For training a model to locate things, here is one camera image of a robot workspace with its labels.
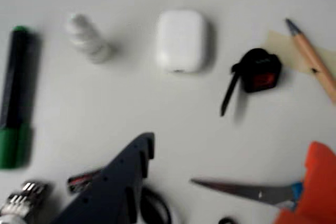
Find black bike light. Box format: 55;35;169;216
219;47;283;117

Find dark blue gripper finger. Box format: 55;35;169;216
49;132;155;224

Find wooden ballpoint pen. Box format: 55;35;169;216
285;18;336;105

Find white earbuds case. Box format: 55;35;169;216
154;9;207;74

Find blue-handled scissors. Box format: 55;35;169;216
190;178;305;209

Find small white dropper bottle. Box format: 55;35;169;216
65;13;113;65

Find green black marker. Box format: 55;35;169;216
0;25;40;170

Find silver wristwatch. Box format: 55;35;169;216
0;180;52;224

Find coiled black cord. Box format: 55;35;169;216
139;186;174;224

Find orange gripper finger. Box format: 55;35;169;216
272;141;336;224

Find black AAA battery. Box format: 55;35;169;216
67;170;102;195

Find wide beige masking tape piece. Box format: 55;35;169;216
264;30;333;75

